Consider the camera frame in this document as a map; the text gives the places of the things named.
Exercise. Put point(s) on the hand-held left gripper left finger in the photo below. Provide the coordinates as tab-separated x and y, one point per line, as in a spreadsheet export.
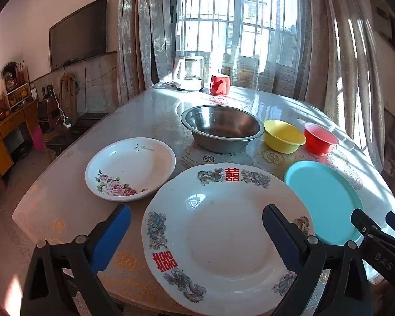
113	233

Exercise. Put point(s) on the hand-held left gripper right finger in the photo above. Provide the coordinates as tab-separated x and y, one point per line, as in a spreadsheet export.
279	233

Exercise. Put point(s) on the teal plastic plate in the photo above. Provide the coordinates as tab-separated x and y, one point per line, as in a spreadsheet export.
322	197

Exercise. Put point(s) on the large white dragon-print plate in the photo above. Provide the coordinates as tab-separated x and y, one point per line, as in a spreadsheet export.
223	223

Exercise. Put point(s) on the white rose-print plate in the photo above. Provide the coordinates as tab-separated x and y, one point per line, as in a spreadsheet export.
131	164

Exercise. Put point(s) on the red plastic bowl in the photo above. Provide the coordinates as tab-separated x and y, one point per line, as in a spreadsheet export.
319	140

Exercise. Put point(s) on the yellow plastic bowl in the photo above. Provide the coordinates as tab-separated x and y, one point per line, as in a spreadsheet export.
283	136

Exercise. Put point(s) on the stainless steel bowl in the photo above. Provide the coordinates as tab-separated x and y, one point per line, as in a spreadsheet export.
222	125

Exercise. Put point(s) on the dark low table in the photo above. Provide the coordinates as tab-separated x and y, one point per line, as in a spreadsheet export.
85	120

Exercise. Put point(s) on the white power strip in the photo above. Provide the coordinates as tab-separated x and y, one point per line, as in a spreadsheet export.
66	123

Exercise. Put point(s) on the pink bag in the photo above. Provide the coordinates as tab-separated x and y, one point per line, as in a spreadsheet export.
38	140

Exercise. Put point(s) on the wooden cabinet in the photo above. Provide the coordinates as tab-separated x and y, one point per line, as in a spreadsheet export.
1	144

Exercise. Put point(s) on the folded rattan chair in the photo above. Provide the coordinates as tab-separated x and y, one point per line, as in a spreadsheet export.
67	95

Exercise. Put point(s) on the beige velvet curtain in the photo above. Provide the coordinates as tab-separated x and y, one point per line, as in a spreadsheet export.
345	72

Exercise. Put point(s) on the red mug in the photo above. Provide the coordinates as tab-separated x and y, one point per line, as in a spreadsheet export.
219	85

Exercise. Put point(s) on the wooden shelf with ornaments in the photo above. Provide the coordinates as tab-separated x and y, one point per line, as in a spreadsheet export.
16	89

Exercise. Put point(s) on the sheer white curtain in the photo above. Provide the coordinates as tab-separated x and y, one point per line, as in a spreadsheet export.
263	56

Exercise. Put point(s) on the white glass electric kettle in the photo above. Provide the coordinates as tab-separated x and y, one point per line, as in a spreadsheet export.
191	72

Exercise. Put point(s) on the grey velvet curtain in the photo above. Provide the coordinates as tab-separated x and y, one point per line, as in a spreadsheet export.
141	39

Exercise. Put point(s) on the barred window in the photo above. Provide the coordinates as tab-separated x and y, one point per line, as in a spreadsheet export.
240	19

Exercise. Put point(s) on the wall electrical panel box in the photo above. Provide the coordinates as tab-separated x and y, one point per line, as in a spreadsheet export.
383	19

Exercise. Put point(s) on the wall-mounted black television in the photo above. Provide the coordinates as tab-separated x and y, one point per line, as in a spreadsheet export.
79	33

